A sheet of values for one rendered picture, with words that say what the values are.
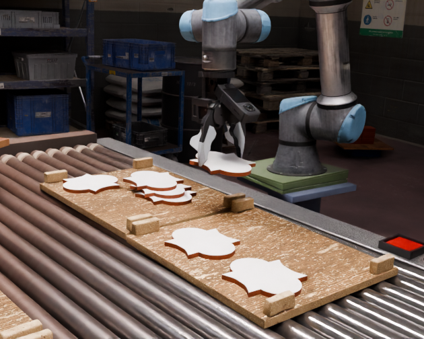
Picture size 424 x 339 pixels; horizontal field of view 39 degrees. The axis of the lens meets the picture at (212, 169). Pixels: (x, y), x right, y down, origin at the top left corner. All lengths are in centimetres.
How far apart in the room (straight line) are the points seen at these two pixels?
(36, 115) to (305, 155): 412
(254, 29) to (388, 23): 576
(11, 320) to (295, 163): 113
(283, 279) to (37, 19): 473
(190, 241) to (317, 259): 25
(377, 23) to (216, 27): 595
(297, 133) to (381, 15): 539
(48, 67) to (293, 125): 406
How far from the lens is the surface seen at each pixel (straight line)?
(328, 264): 117
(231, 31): 131
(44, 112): 574
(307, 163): 186
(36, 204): 152
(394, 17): 706
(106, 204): 143
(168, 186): 146
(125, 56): 483
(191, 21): 148
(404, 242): 135
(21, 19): 555
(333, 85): 175
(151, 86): 586
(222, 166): 132
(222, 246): 118
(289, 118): 185
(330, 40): 172
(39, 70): 566
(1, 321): 96
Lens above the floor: 140
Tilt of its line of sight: 16 degrees down
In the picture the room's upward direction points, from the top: 3 degrees clockwise
